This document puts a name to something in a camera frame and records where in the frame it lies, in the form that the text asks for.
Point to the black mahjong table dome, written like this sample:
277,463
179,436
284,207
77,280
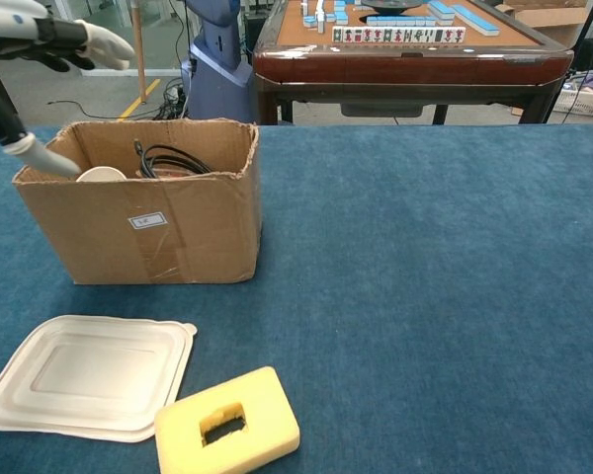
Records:
393,5

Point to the dark standing mahjong tile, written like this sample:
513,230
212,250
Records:
440,34

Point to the white plastic tray lid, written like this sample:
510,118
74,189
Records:
104,375

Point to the brown cardboard box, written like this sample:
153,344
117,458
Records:
104,247

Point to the open cardboard carton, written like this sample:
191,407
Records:
548,17

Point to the white glass partition frame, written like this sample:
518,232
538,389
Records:
158,72

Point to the straight blue mahjong tile row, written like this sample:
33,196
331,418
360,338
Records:
400,21

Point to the long diagonal blue tile row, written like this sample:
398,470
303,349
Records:
477,21

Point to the brown mahjong table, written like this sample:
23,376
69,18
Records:
400,64

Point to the white standing mahjong tile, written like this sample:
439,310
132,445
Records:
368,34
378,34
450,34
409,34
419,34
348,34
460,34
337,34
358,34
429,34
388,34
398,34

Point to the white plastic basket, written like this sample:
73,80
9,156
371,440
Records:
583,101

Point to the short stacked blue tile row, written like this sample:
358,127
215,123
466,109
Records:
442,11

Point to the blue mahjong tile pair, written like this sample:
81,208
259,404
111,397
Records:
338,19

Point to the white power strip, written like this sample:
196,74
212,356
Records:
173,94

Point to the wooden pole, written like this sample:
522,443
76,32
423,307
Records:
139,84

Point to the white paper cup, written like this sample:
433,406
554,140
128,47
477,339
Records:
101,174

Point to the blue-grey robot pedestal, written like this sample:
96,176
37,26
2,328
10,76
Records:
217,89

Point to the blue table cloth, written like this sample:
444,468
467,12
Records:
375,296

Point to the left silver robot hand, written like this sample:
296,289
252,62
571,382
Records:
104,47

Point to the single blue mahjong tile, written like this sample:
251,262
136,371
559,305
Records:
310,21

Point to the yellow foam block with hole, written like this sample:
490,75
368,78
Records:
267,395

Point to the black tripod stand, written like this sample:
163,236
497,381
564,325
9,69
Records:
591,22

